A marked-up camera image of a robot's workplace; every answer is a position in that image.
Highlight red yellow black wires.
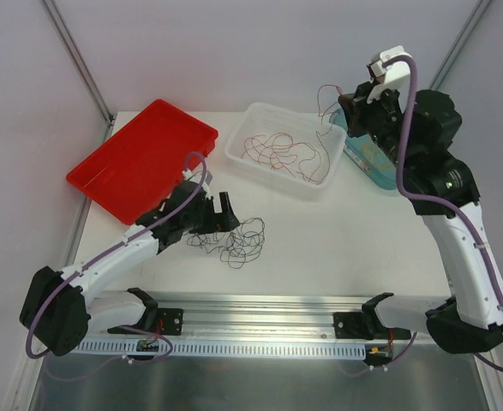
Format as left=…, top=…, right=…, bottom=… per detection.
left=185, top=217, right=266, bottom=271

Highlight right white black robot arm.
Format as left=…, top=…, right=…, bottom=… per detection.
left=345, top=90, right=503, bottom=354

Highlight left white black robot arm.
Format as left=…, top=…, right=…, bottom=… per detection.
left=19, top=180, right=240, bottom=359

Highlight teal translucent plastic bin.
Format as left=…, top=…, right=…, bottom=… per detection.
left=328, top=106, right=400, bottom=193

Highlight red plastic tray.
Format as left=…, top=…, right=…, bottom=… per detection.
left=66, top=99, right=219, bottom=225

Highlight white perforated plastic basket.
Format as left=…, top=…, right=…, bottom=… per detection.
left=224, top=103, right=346, bottom=201

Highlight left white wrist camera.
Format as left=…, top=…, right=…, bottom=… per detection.
left=183, top=170, right=213, bottom=200

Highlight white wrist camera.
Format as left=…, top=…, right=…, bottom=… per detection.
left=183, top=170, right=213, bottom=200
left=367, top=45, right=410, bottom=104

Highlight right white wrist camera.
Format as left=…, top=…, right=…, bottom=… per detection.
left=367, top=45, right=410, bottom=104

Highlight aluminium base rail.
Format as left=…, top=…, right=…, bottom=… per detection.
left=83, top=290, right=486, bottom=343

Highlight right aluminium frame post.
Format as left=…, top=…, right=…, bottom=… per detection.
left=404, top=1, right=494, bottom=91

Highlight aluminium frame post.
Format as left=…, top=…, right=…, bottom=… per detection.
left=404, top=1, right=494, bottom=91
left=39, top=0, right=115, bottom=125

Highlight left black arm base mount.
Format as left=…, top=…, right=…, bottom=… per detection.
left=106, top=308, right=184, bottom=336

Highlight white slotted cable duct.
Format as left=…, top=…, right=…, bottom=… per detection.
left=73, top=337, right=366, bottom=360

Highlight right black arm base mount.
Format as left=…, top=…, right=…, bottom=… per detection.
left=332, top=312, right=411, bottom=341

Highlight left aluminium frame post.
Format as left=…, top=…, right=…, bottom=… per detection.
left=39, top=0, right=115, bottom=125

